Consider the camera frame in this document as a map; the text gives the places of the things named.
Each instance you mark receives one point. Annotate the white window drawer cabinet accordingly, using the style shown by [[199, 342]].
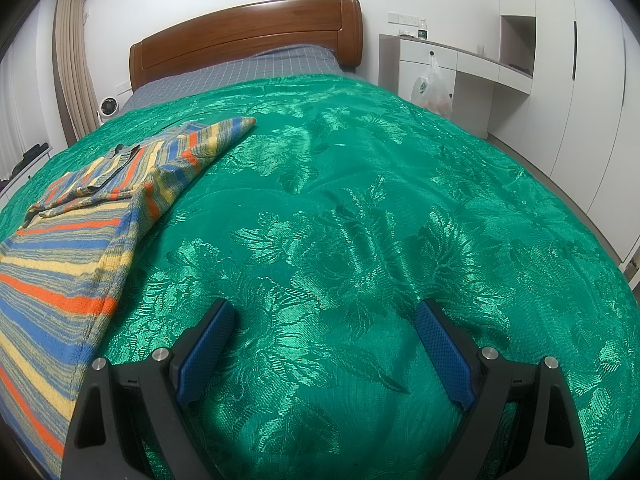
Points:
[[42, 170]]

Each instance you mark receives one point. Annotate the grey checked pillow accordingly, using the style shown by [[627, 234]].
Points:
[[250, 70]]

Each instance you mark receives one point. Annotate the green floral blanket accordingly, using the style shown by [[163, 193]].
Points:
[[350, 240]]

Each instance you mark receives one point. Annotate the white wall socket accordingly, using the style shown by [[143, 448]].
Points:
[[402, 18]]

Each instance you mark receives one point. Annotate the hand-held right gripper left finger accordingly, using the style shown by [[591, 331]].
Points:
[[205, 355]]

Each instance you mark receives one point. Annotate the brown wooden headboard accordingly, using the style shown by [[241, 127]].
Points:
[[240, 35]]

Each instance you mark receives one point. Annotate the small white fan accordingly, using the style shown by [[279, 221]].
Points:
[[107, 110]]

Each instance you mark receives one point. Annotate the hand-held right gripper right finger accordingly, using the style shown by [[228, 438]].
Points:
[[445, 360]]

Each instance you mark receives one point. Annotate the white plastic bag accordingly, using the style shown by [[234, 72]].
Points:
[[432, 92]]

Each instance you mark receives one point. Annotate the white wardrobe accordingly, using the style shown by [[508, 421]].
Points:
[[575, 110]]

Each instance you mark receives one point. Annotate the white desk with drawers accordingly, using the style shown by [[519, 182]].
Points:
[[475, 67]]

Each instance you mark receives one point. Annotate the striped knit sweater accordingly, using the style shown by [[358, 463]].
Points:
[[65, 280]]

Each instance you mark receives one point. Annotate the beige curtain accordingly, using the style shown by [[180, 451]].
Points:
[[75, 60]]

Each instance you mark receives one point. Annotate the clear plastic bottle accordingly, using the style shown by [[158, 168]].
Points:
[[423, 31]]

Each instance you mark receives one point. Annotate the dark clothes pile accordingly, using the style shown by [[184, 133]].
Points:
[[30, 157]]

